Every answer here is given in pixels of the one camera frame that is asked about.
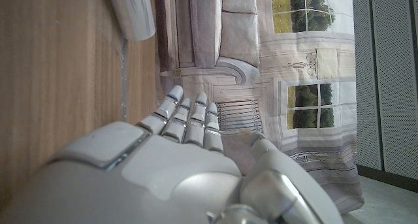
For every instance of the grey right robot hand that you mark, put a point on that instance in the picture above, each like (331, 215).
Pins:
(147, 185)

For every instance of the clear plastic wrap roll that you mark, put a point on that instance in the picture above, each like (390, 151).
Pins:
(134, 15)

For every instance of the printed living room backdrop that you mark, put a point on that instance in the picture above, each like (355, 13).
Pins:
(277, 54)

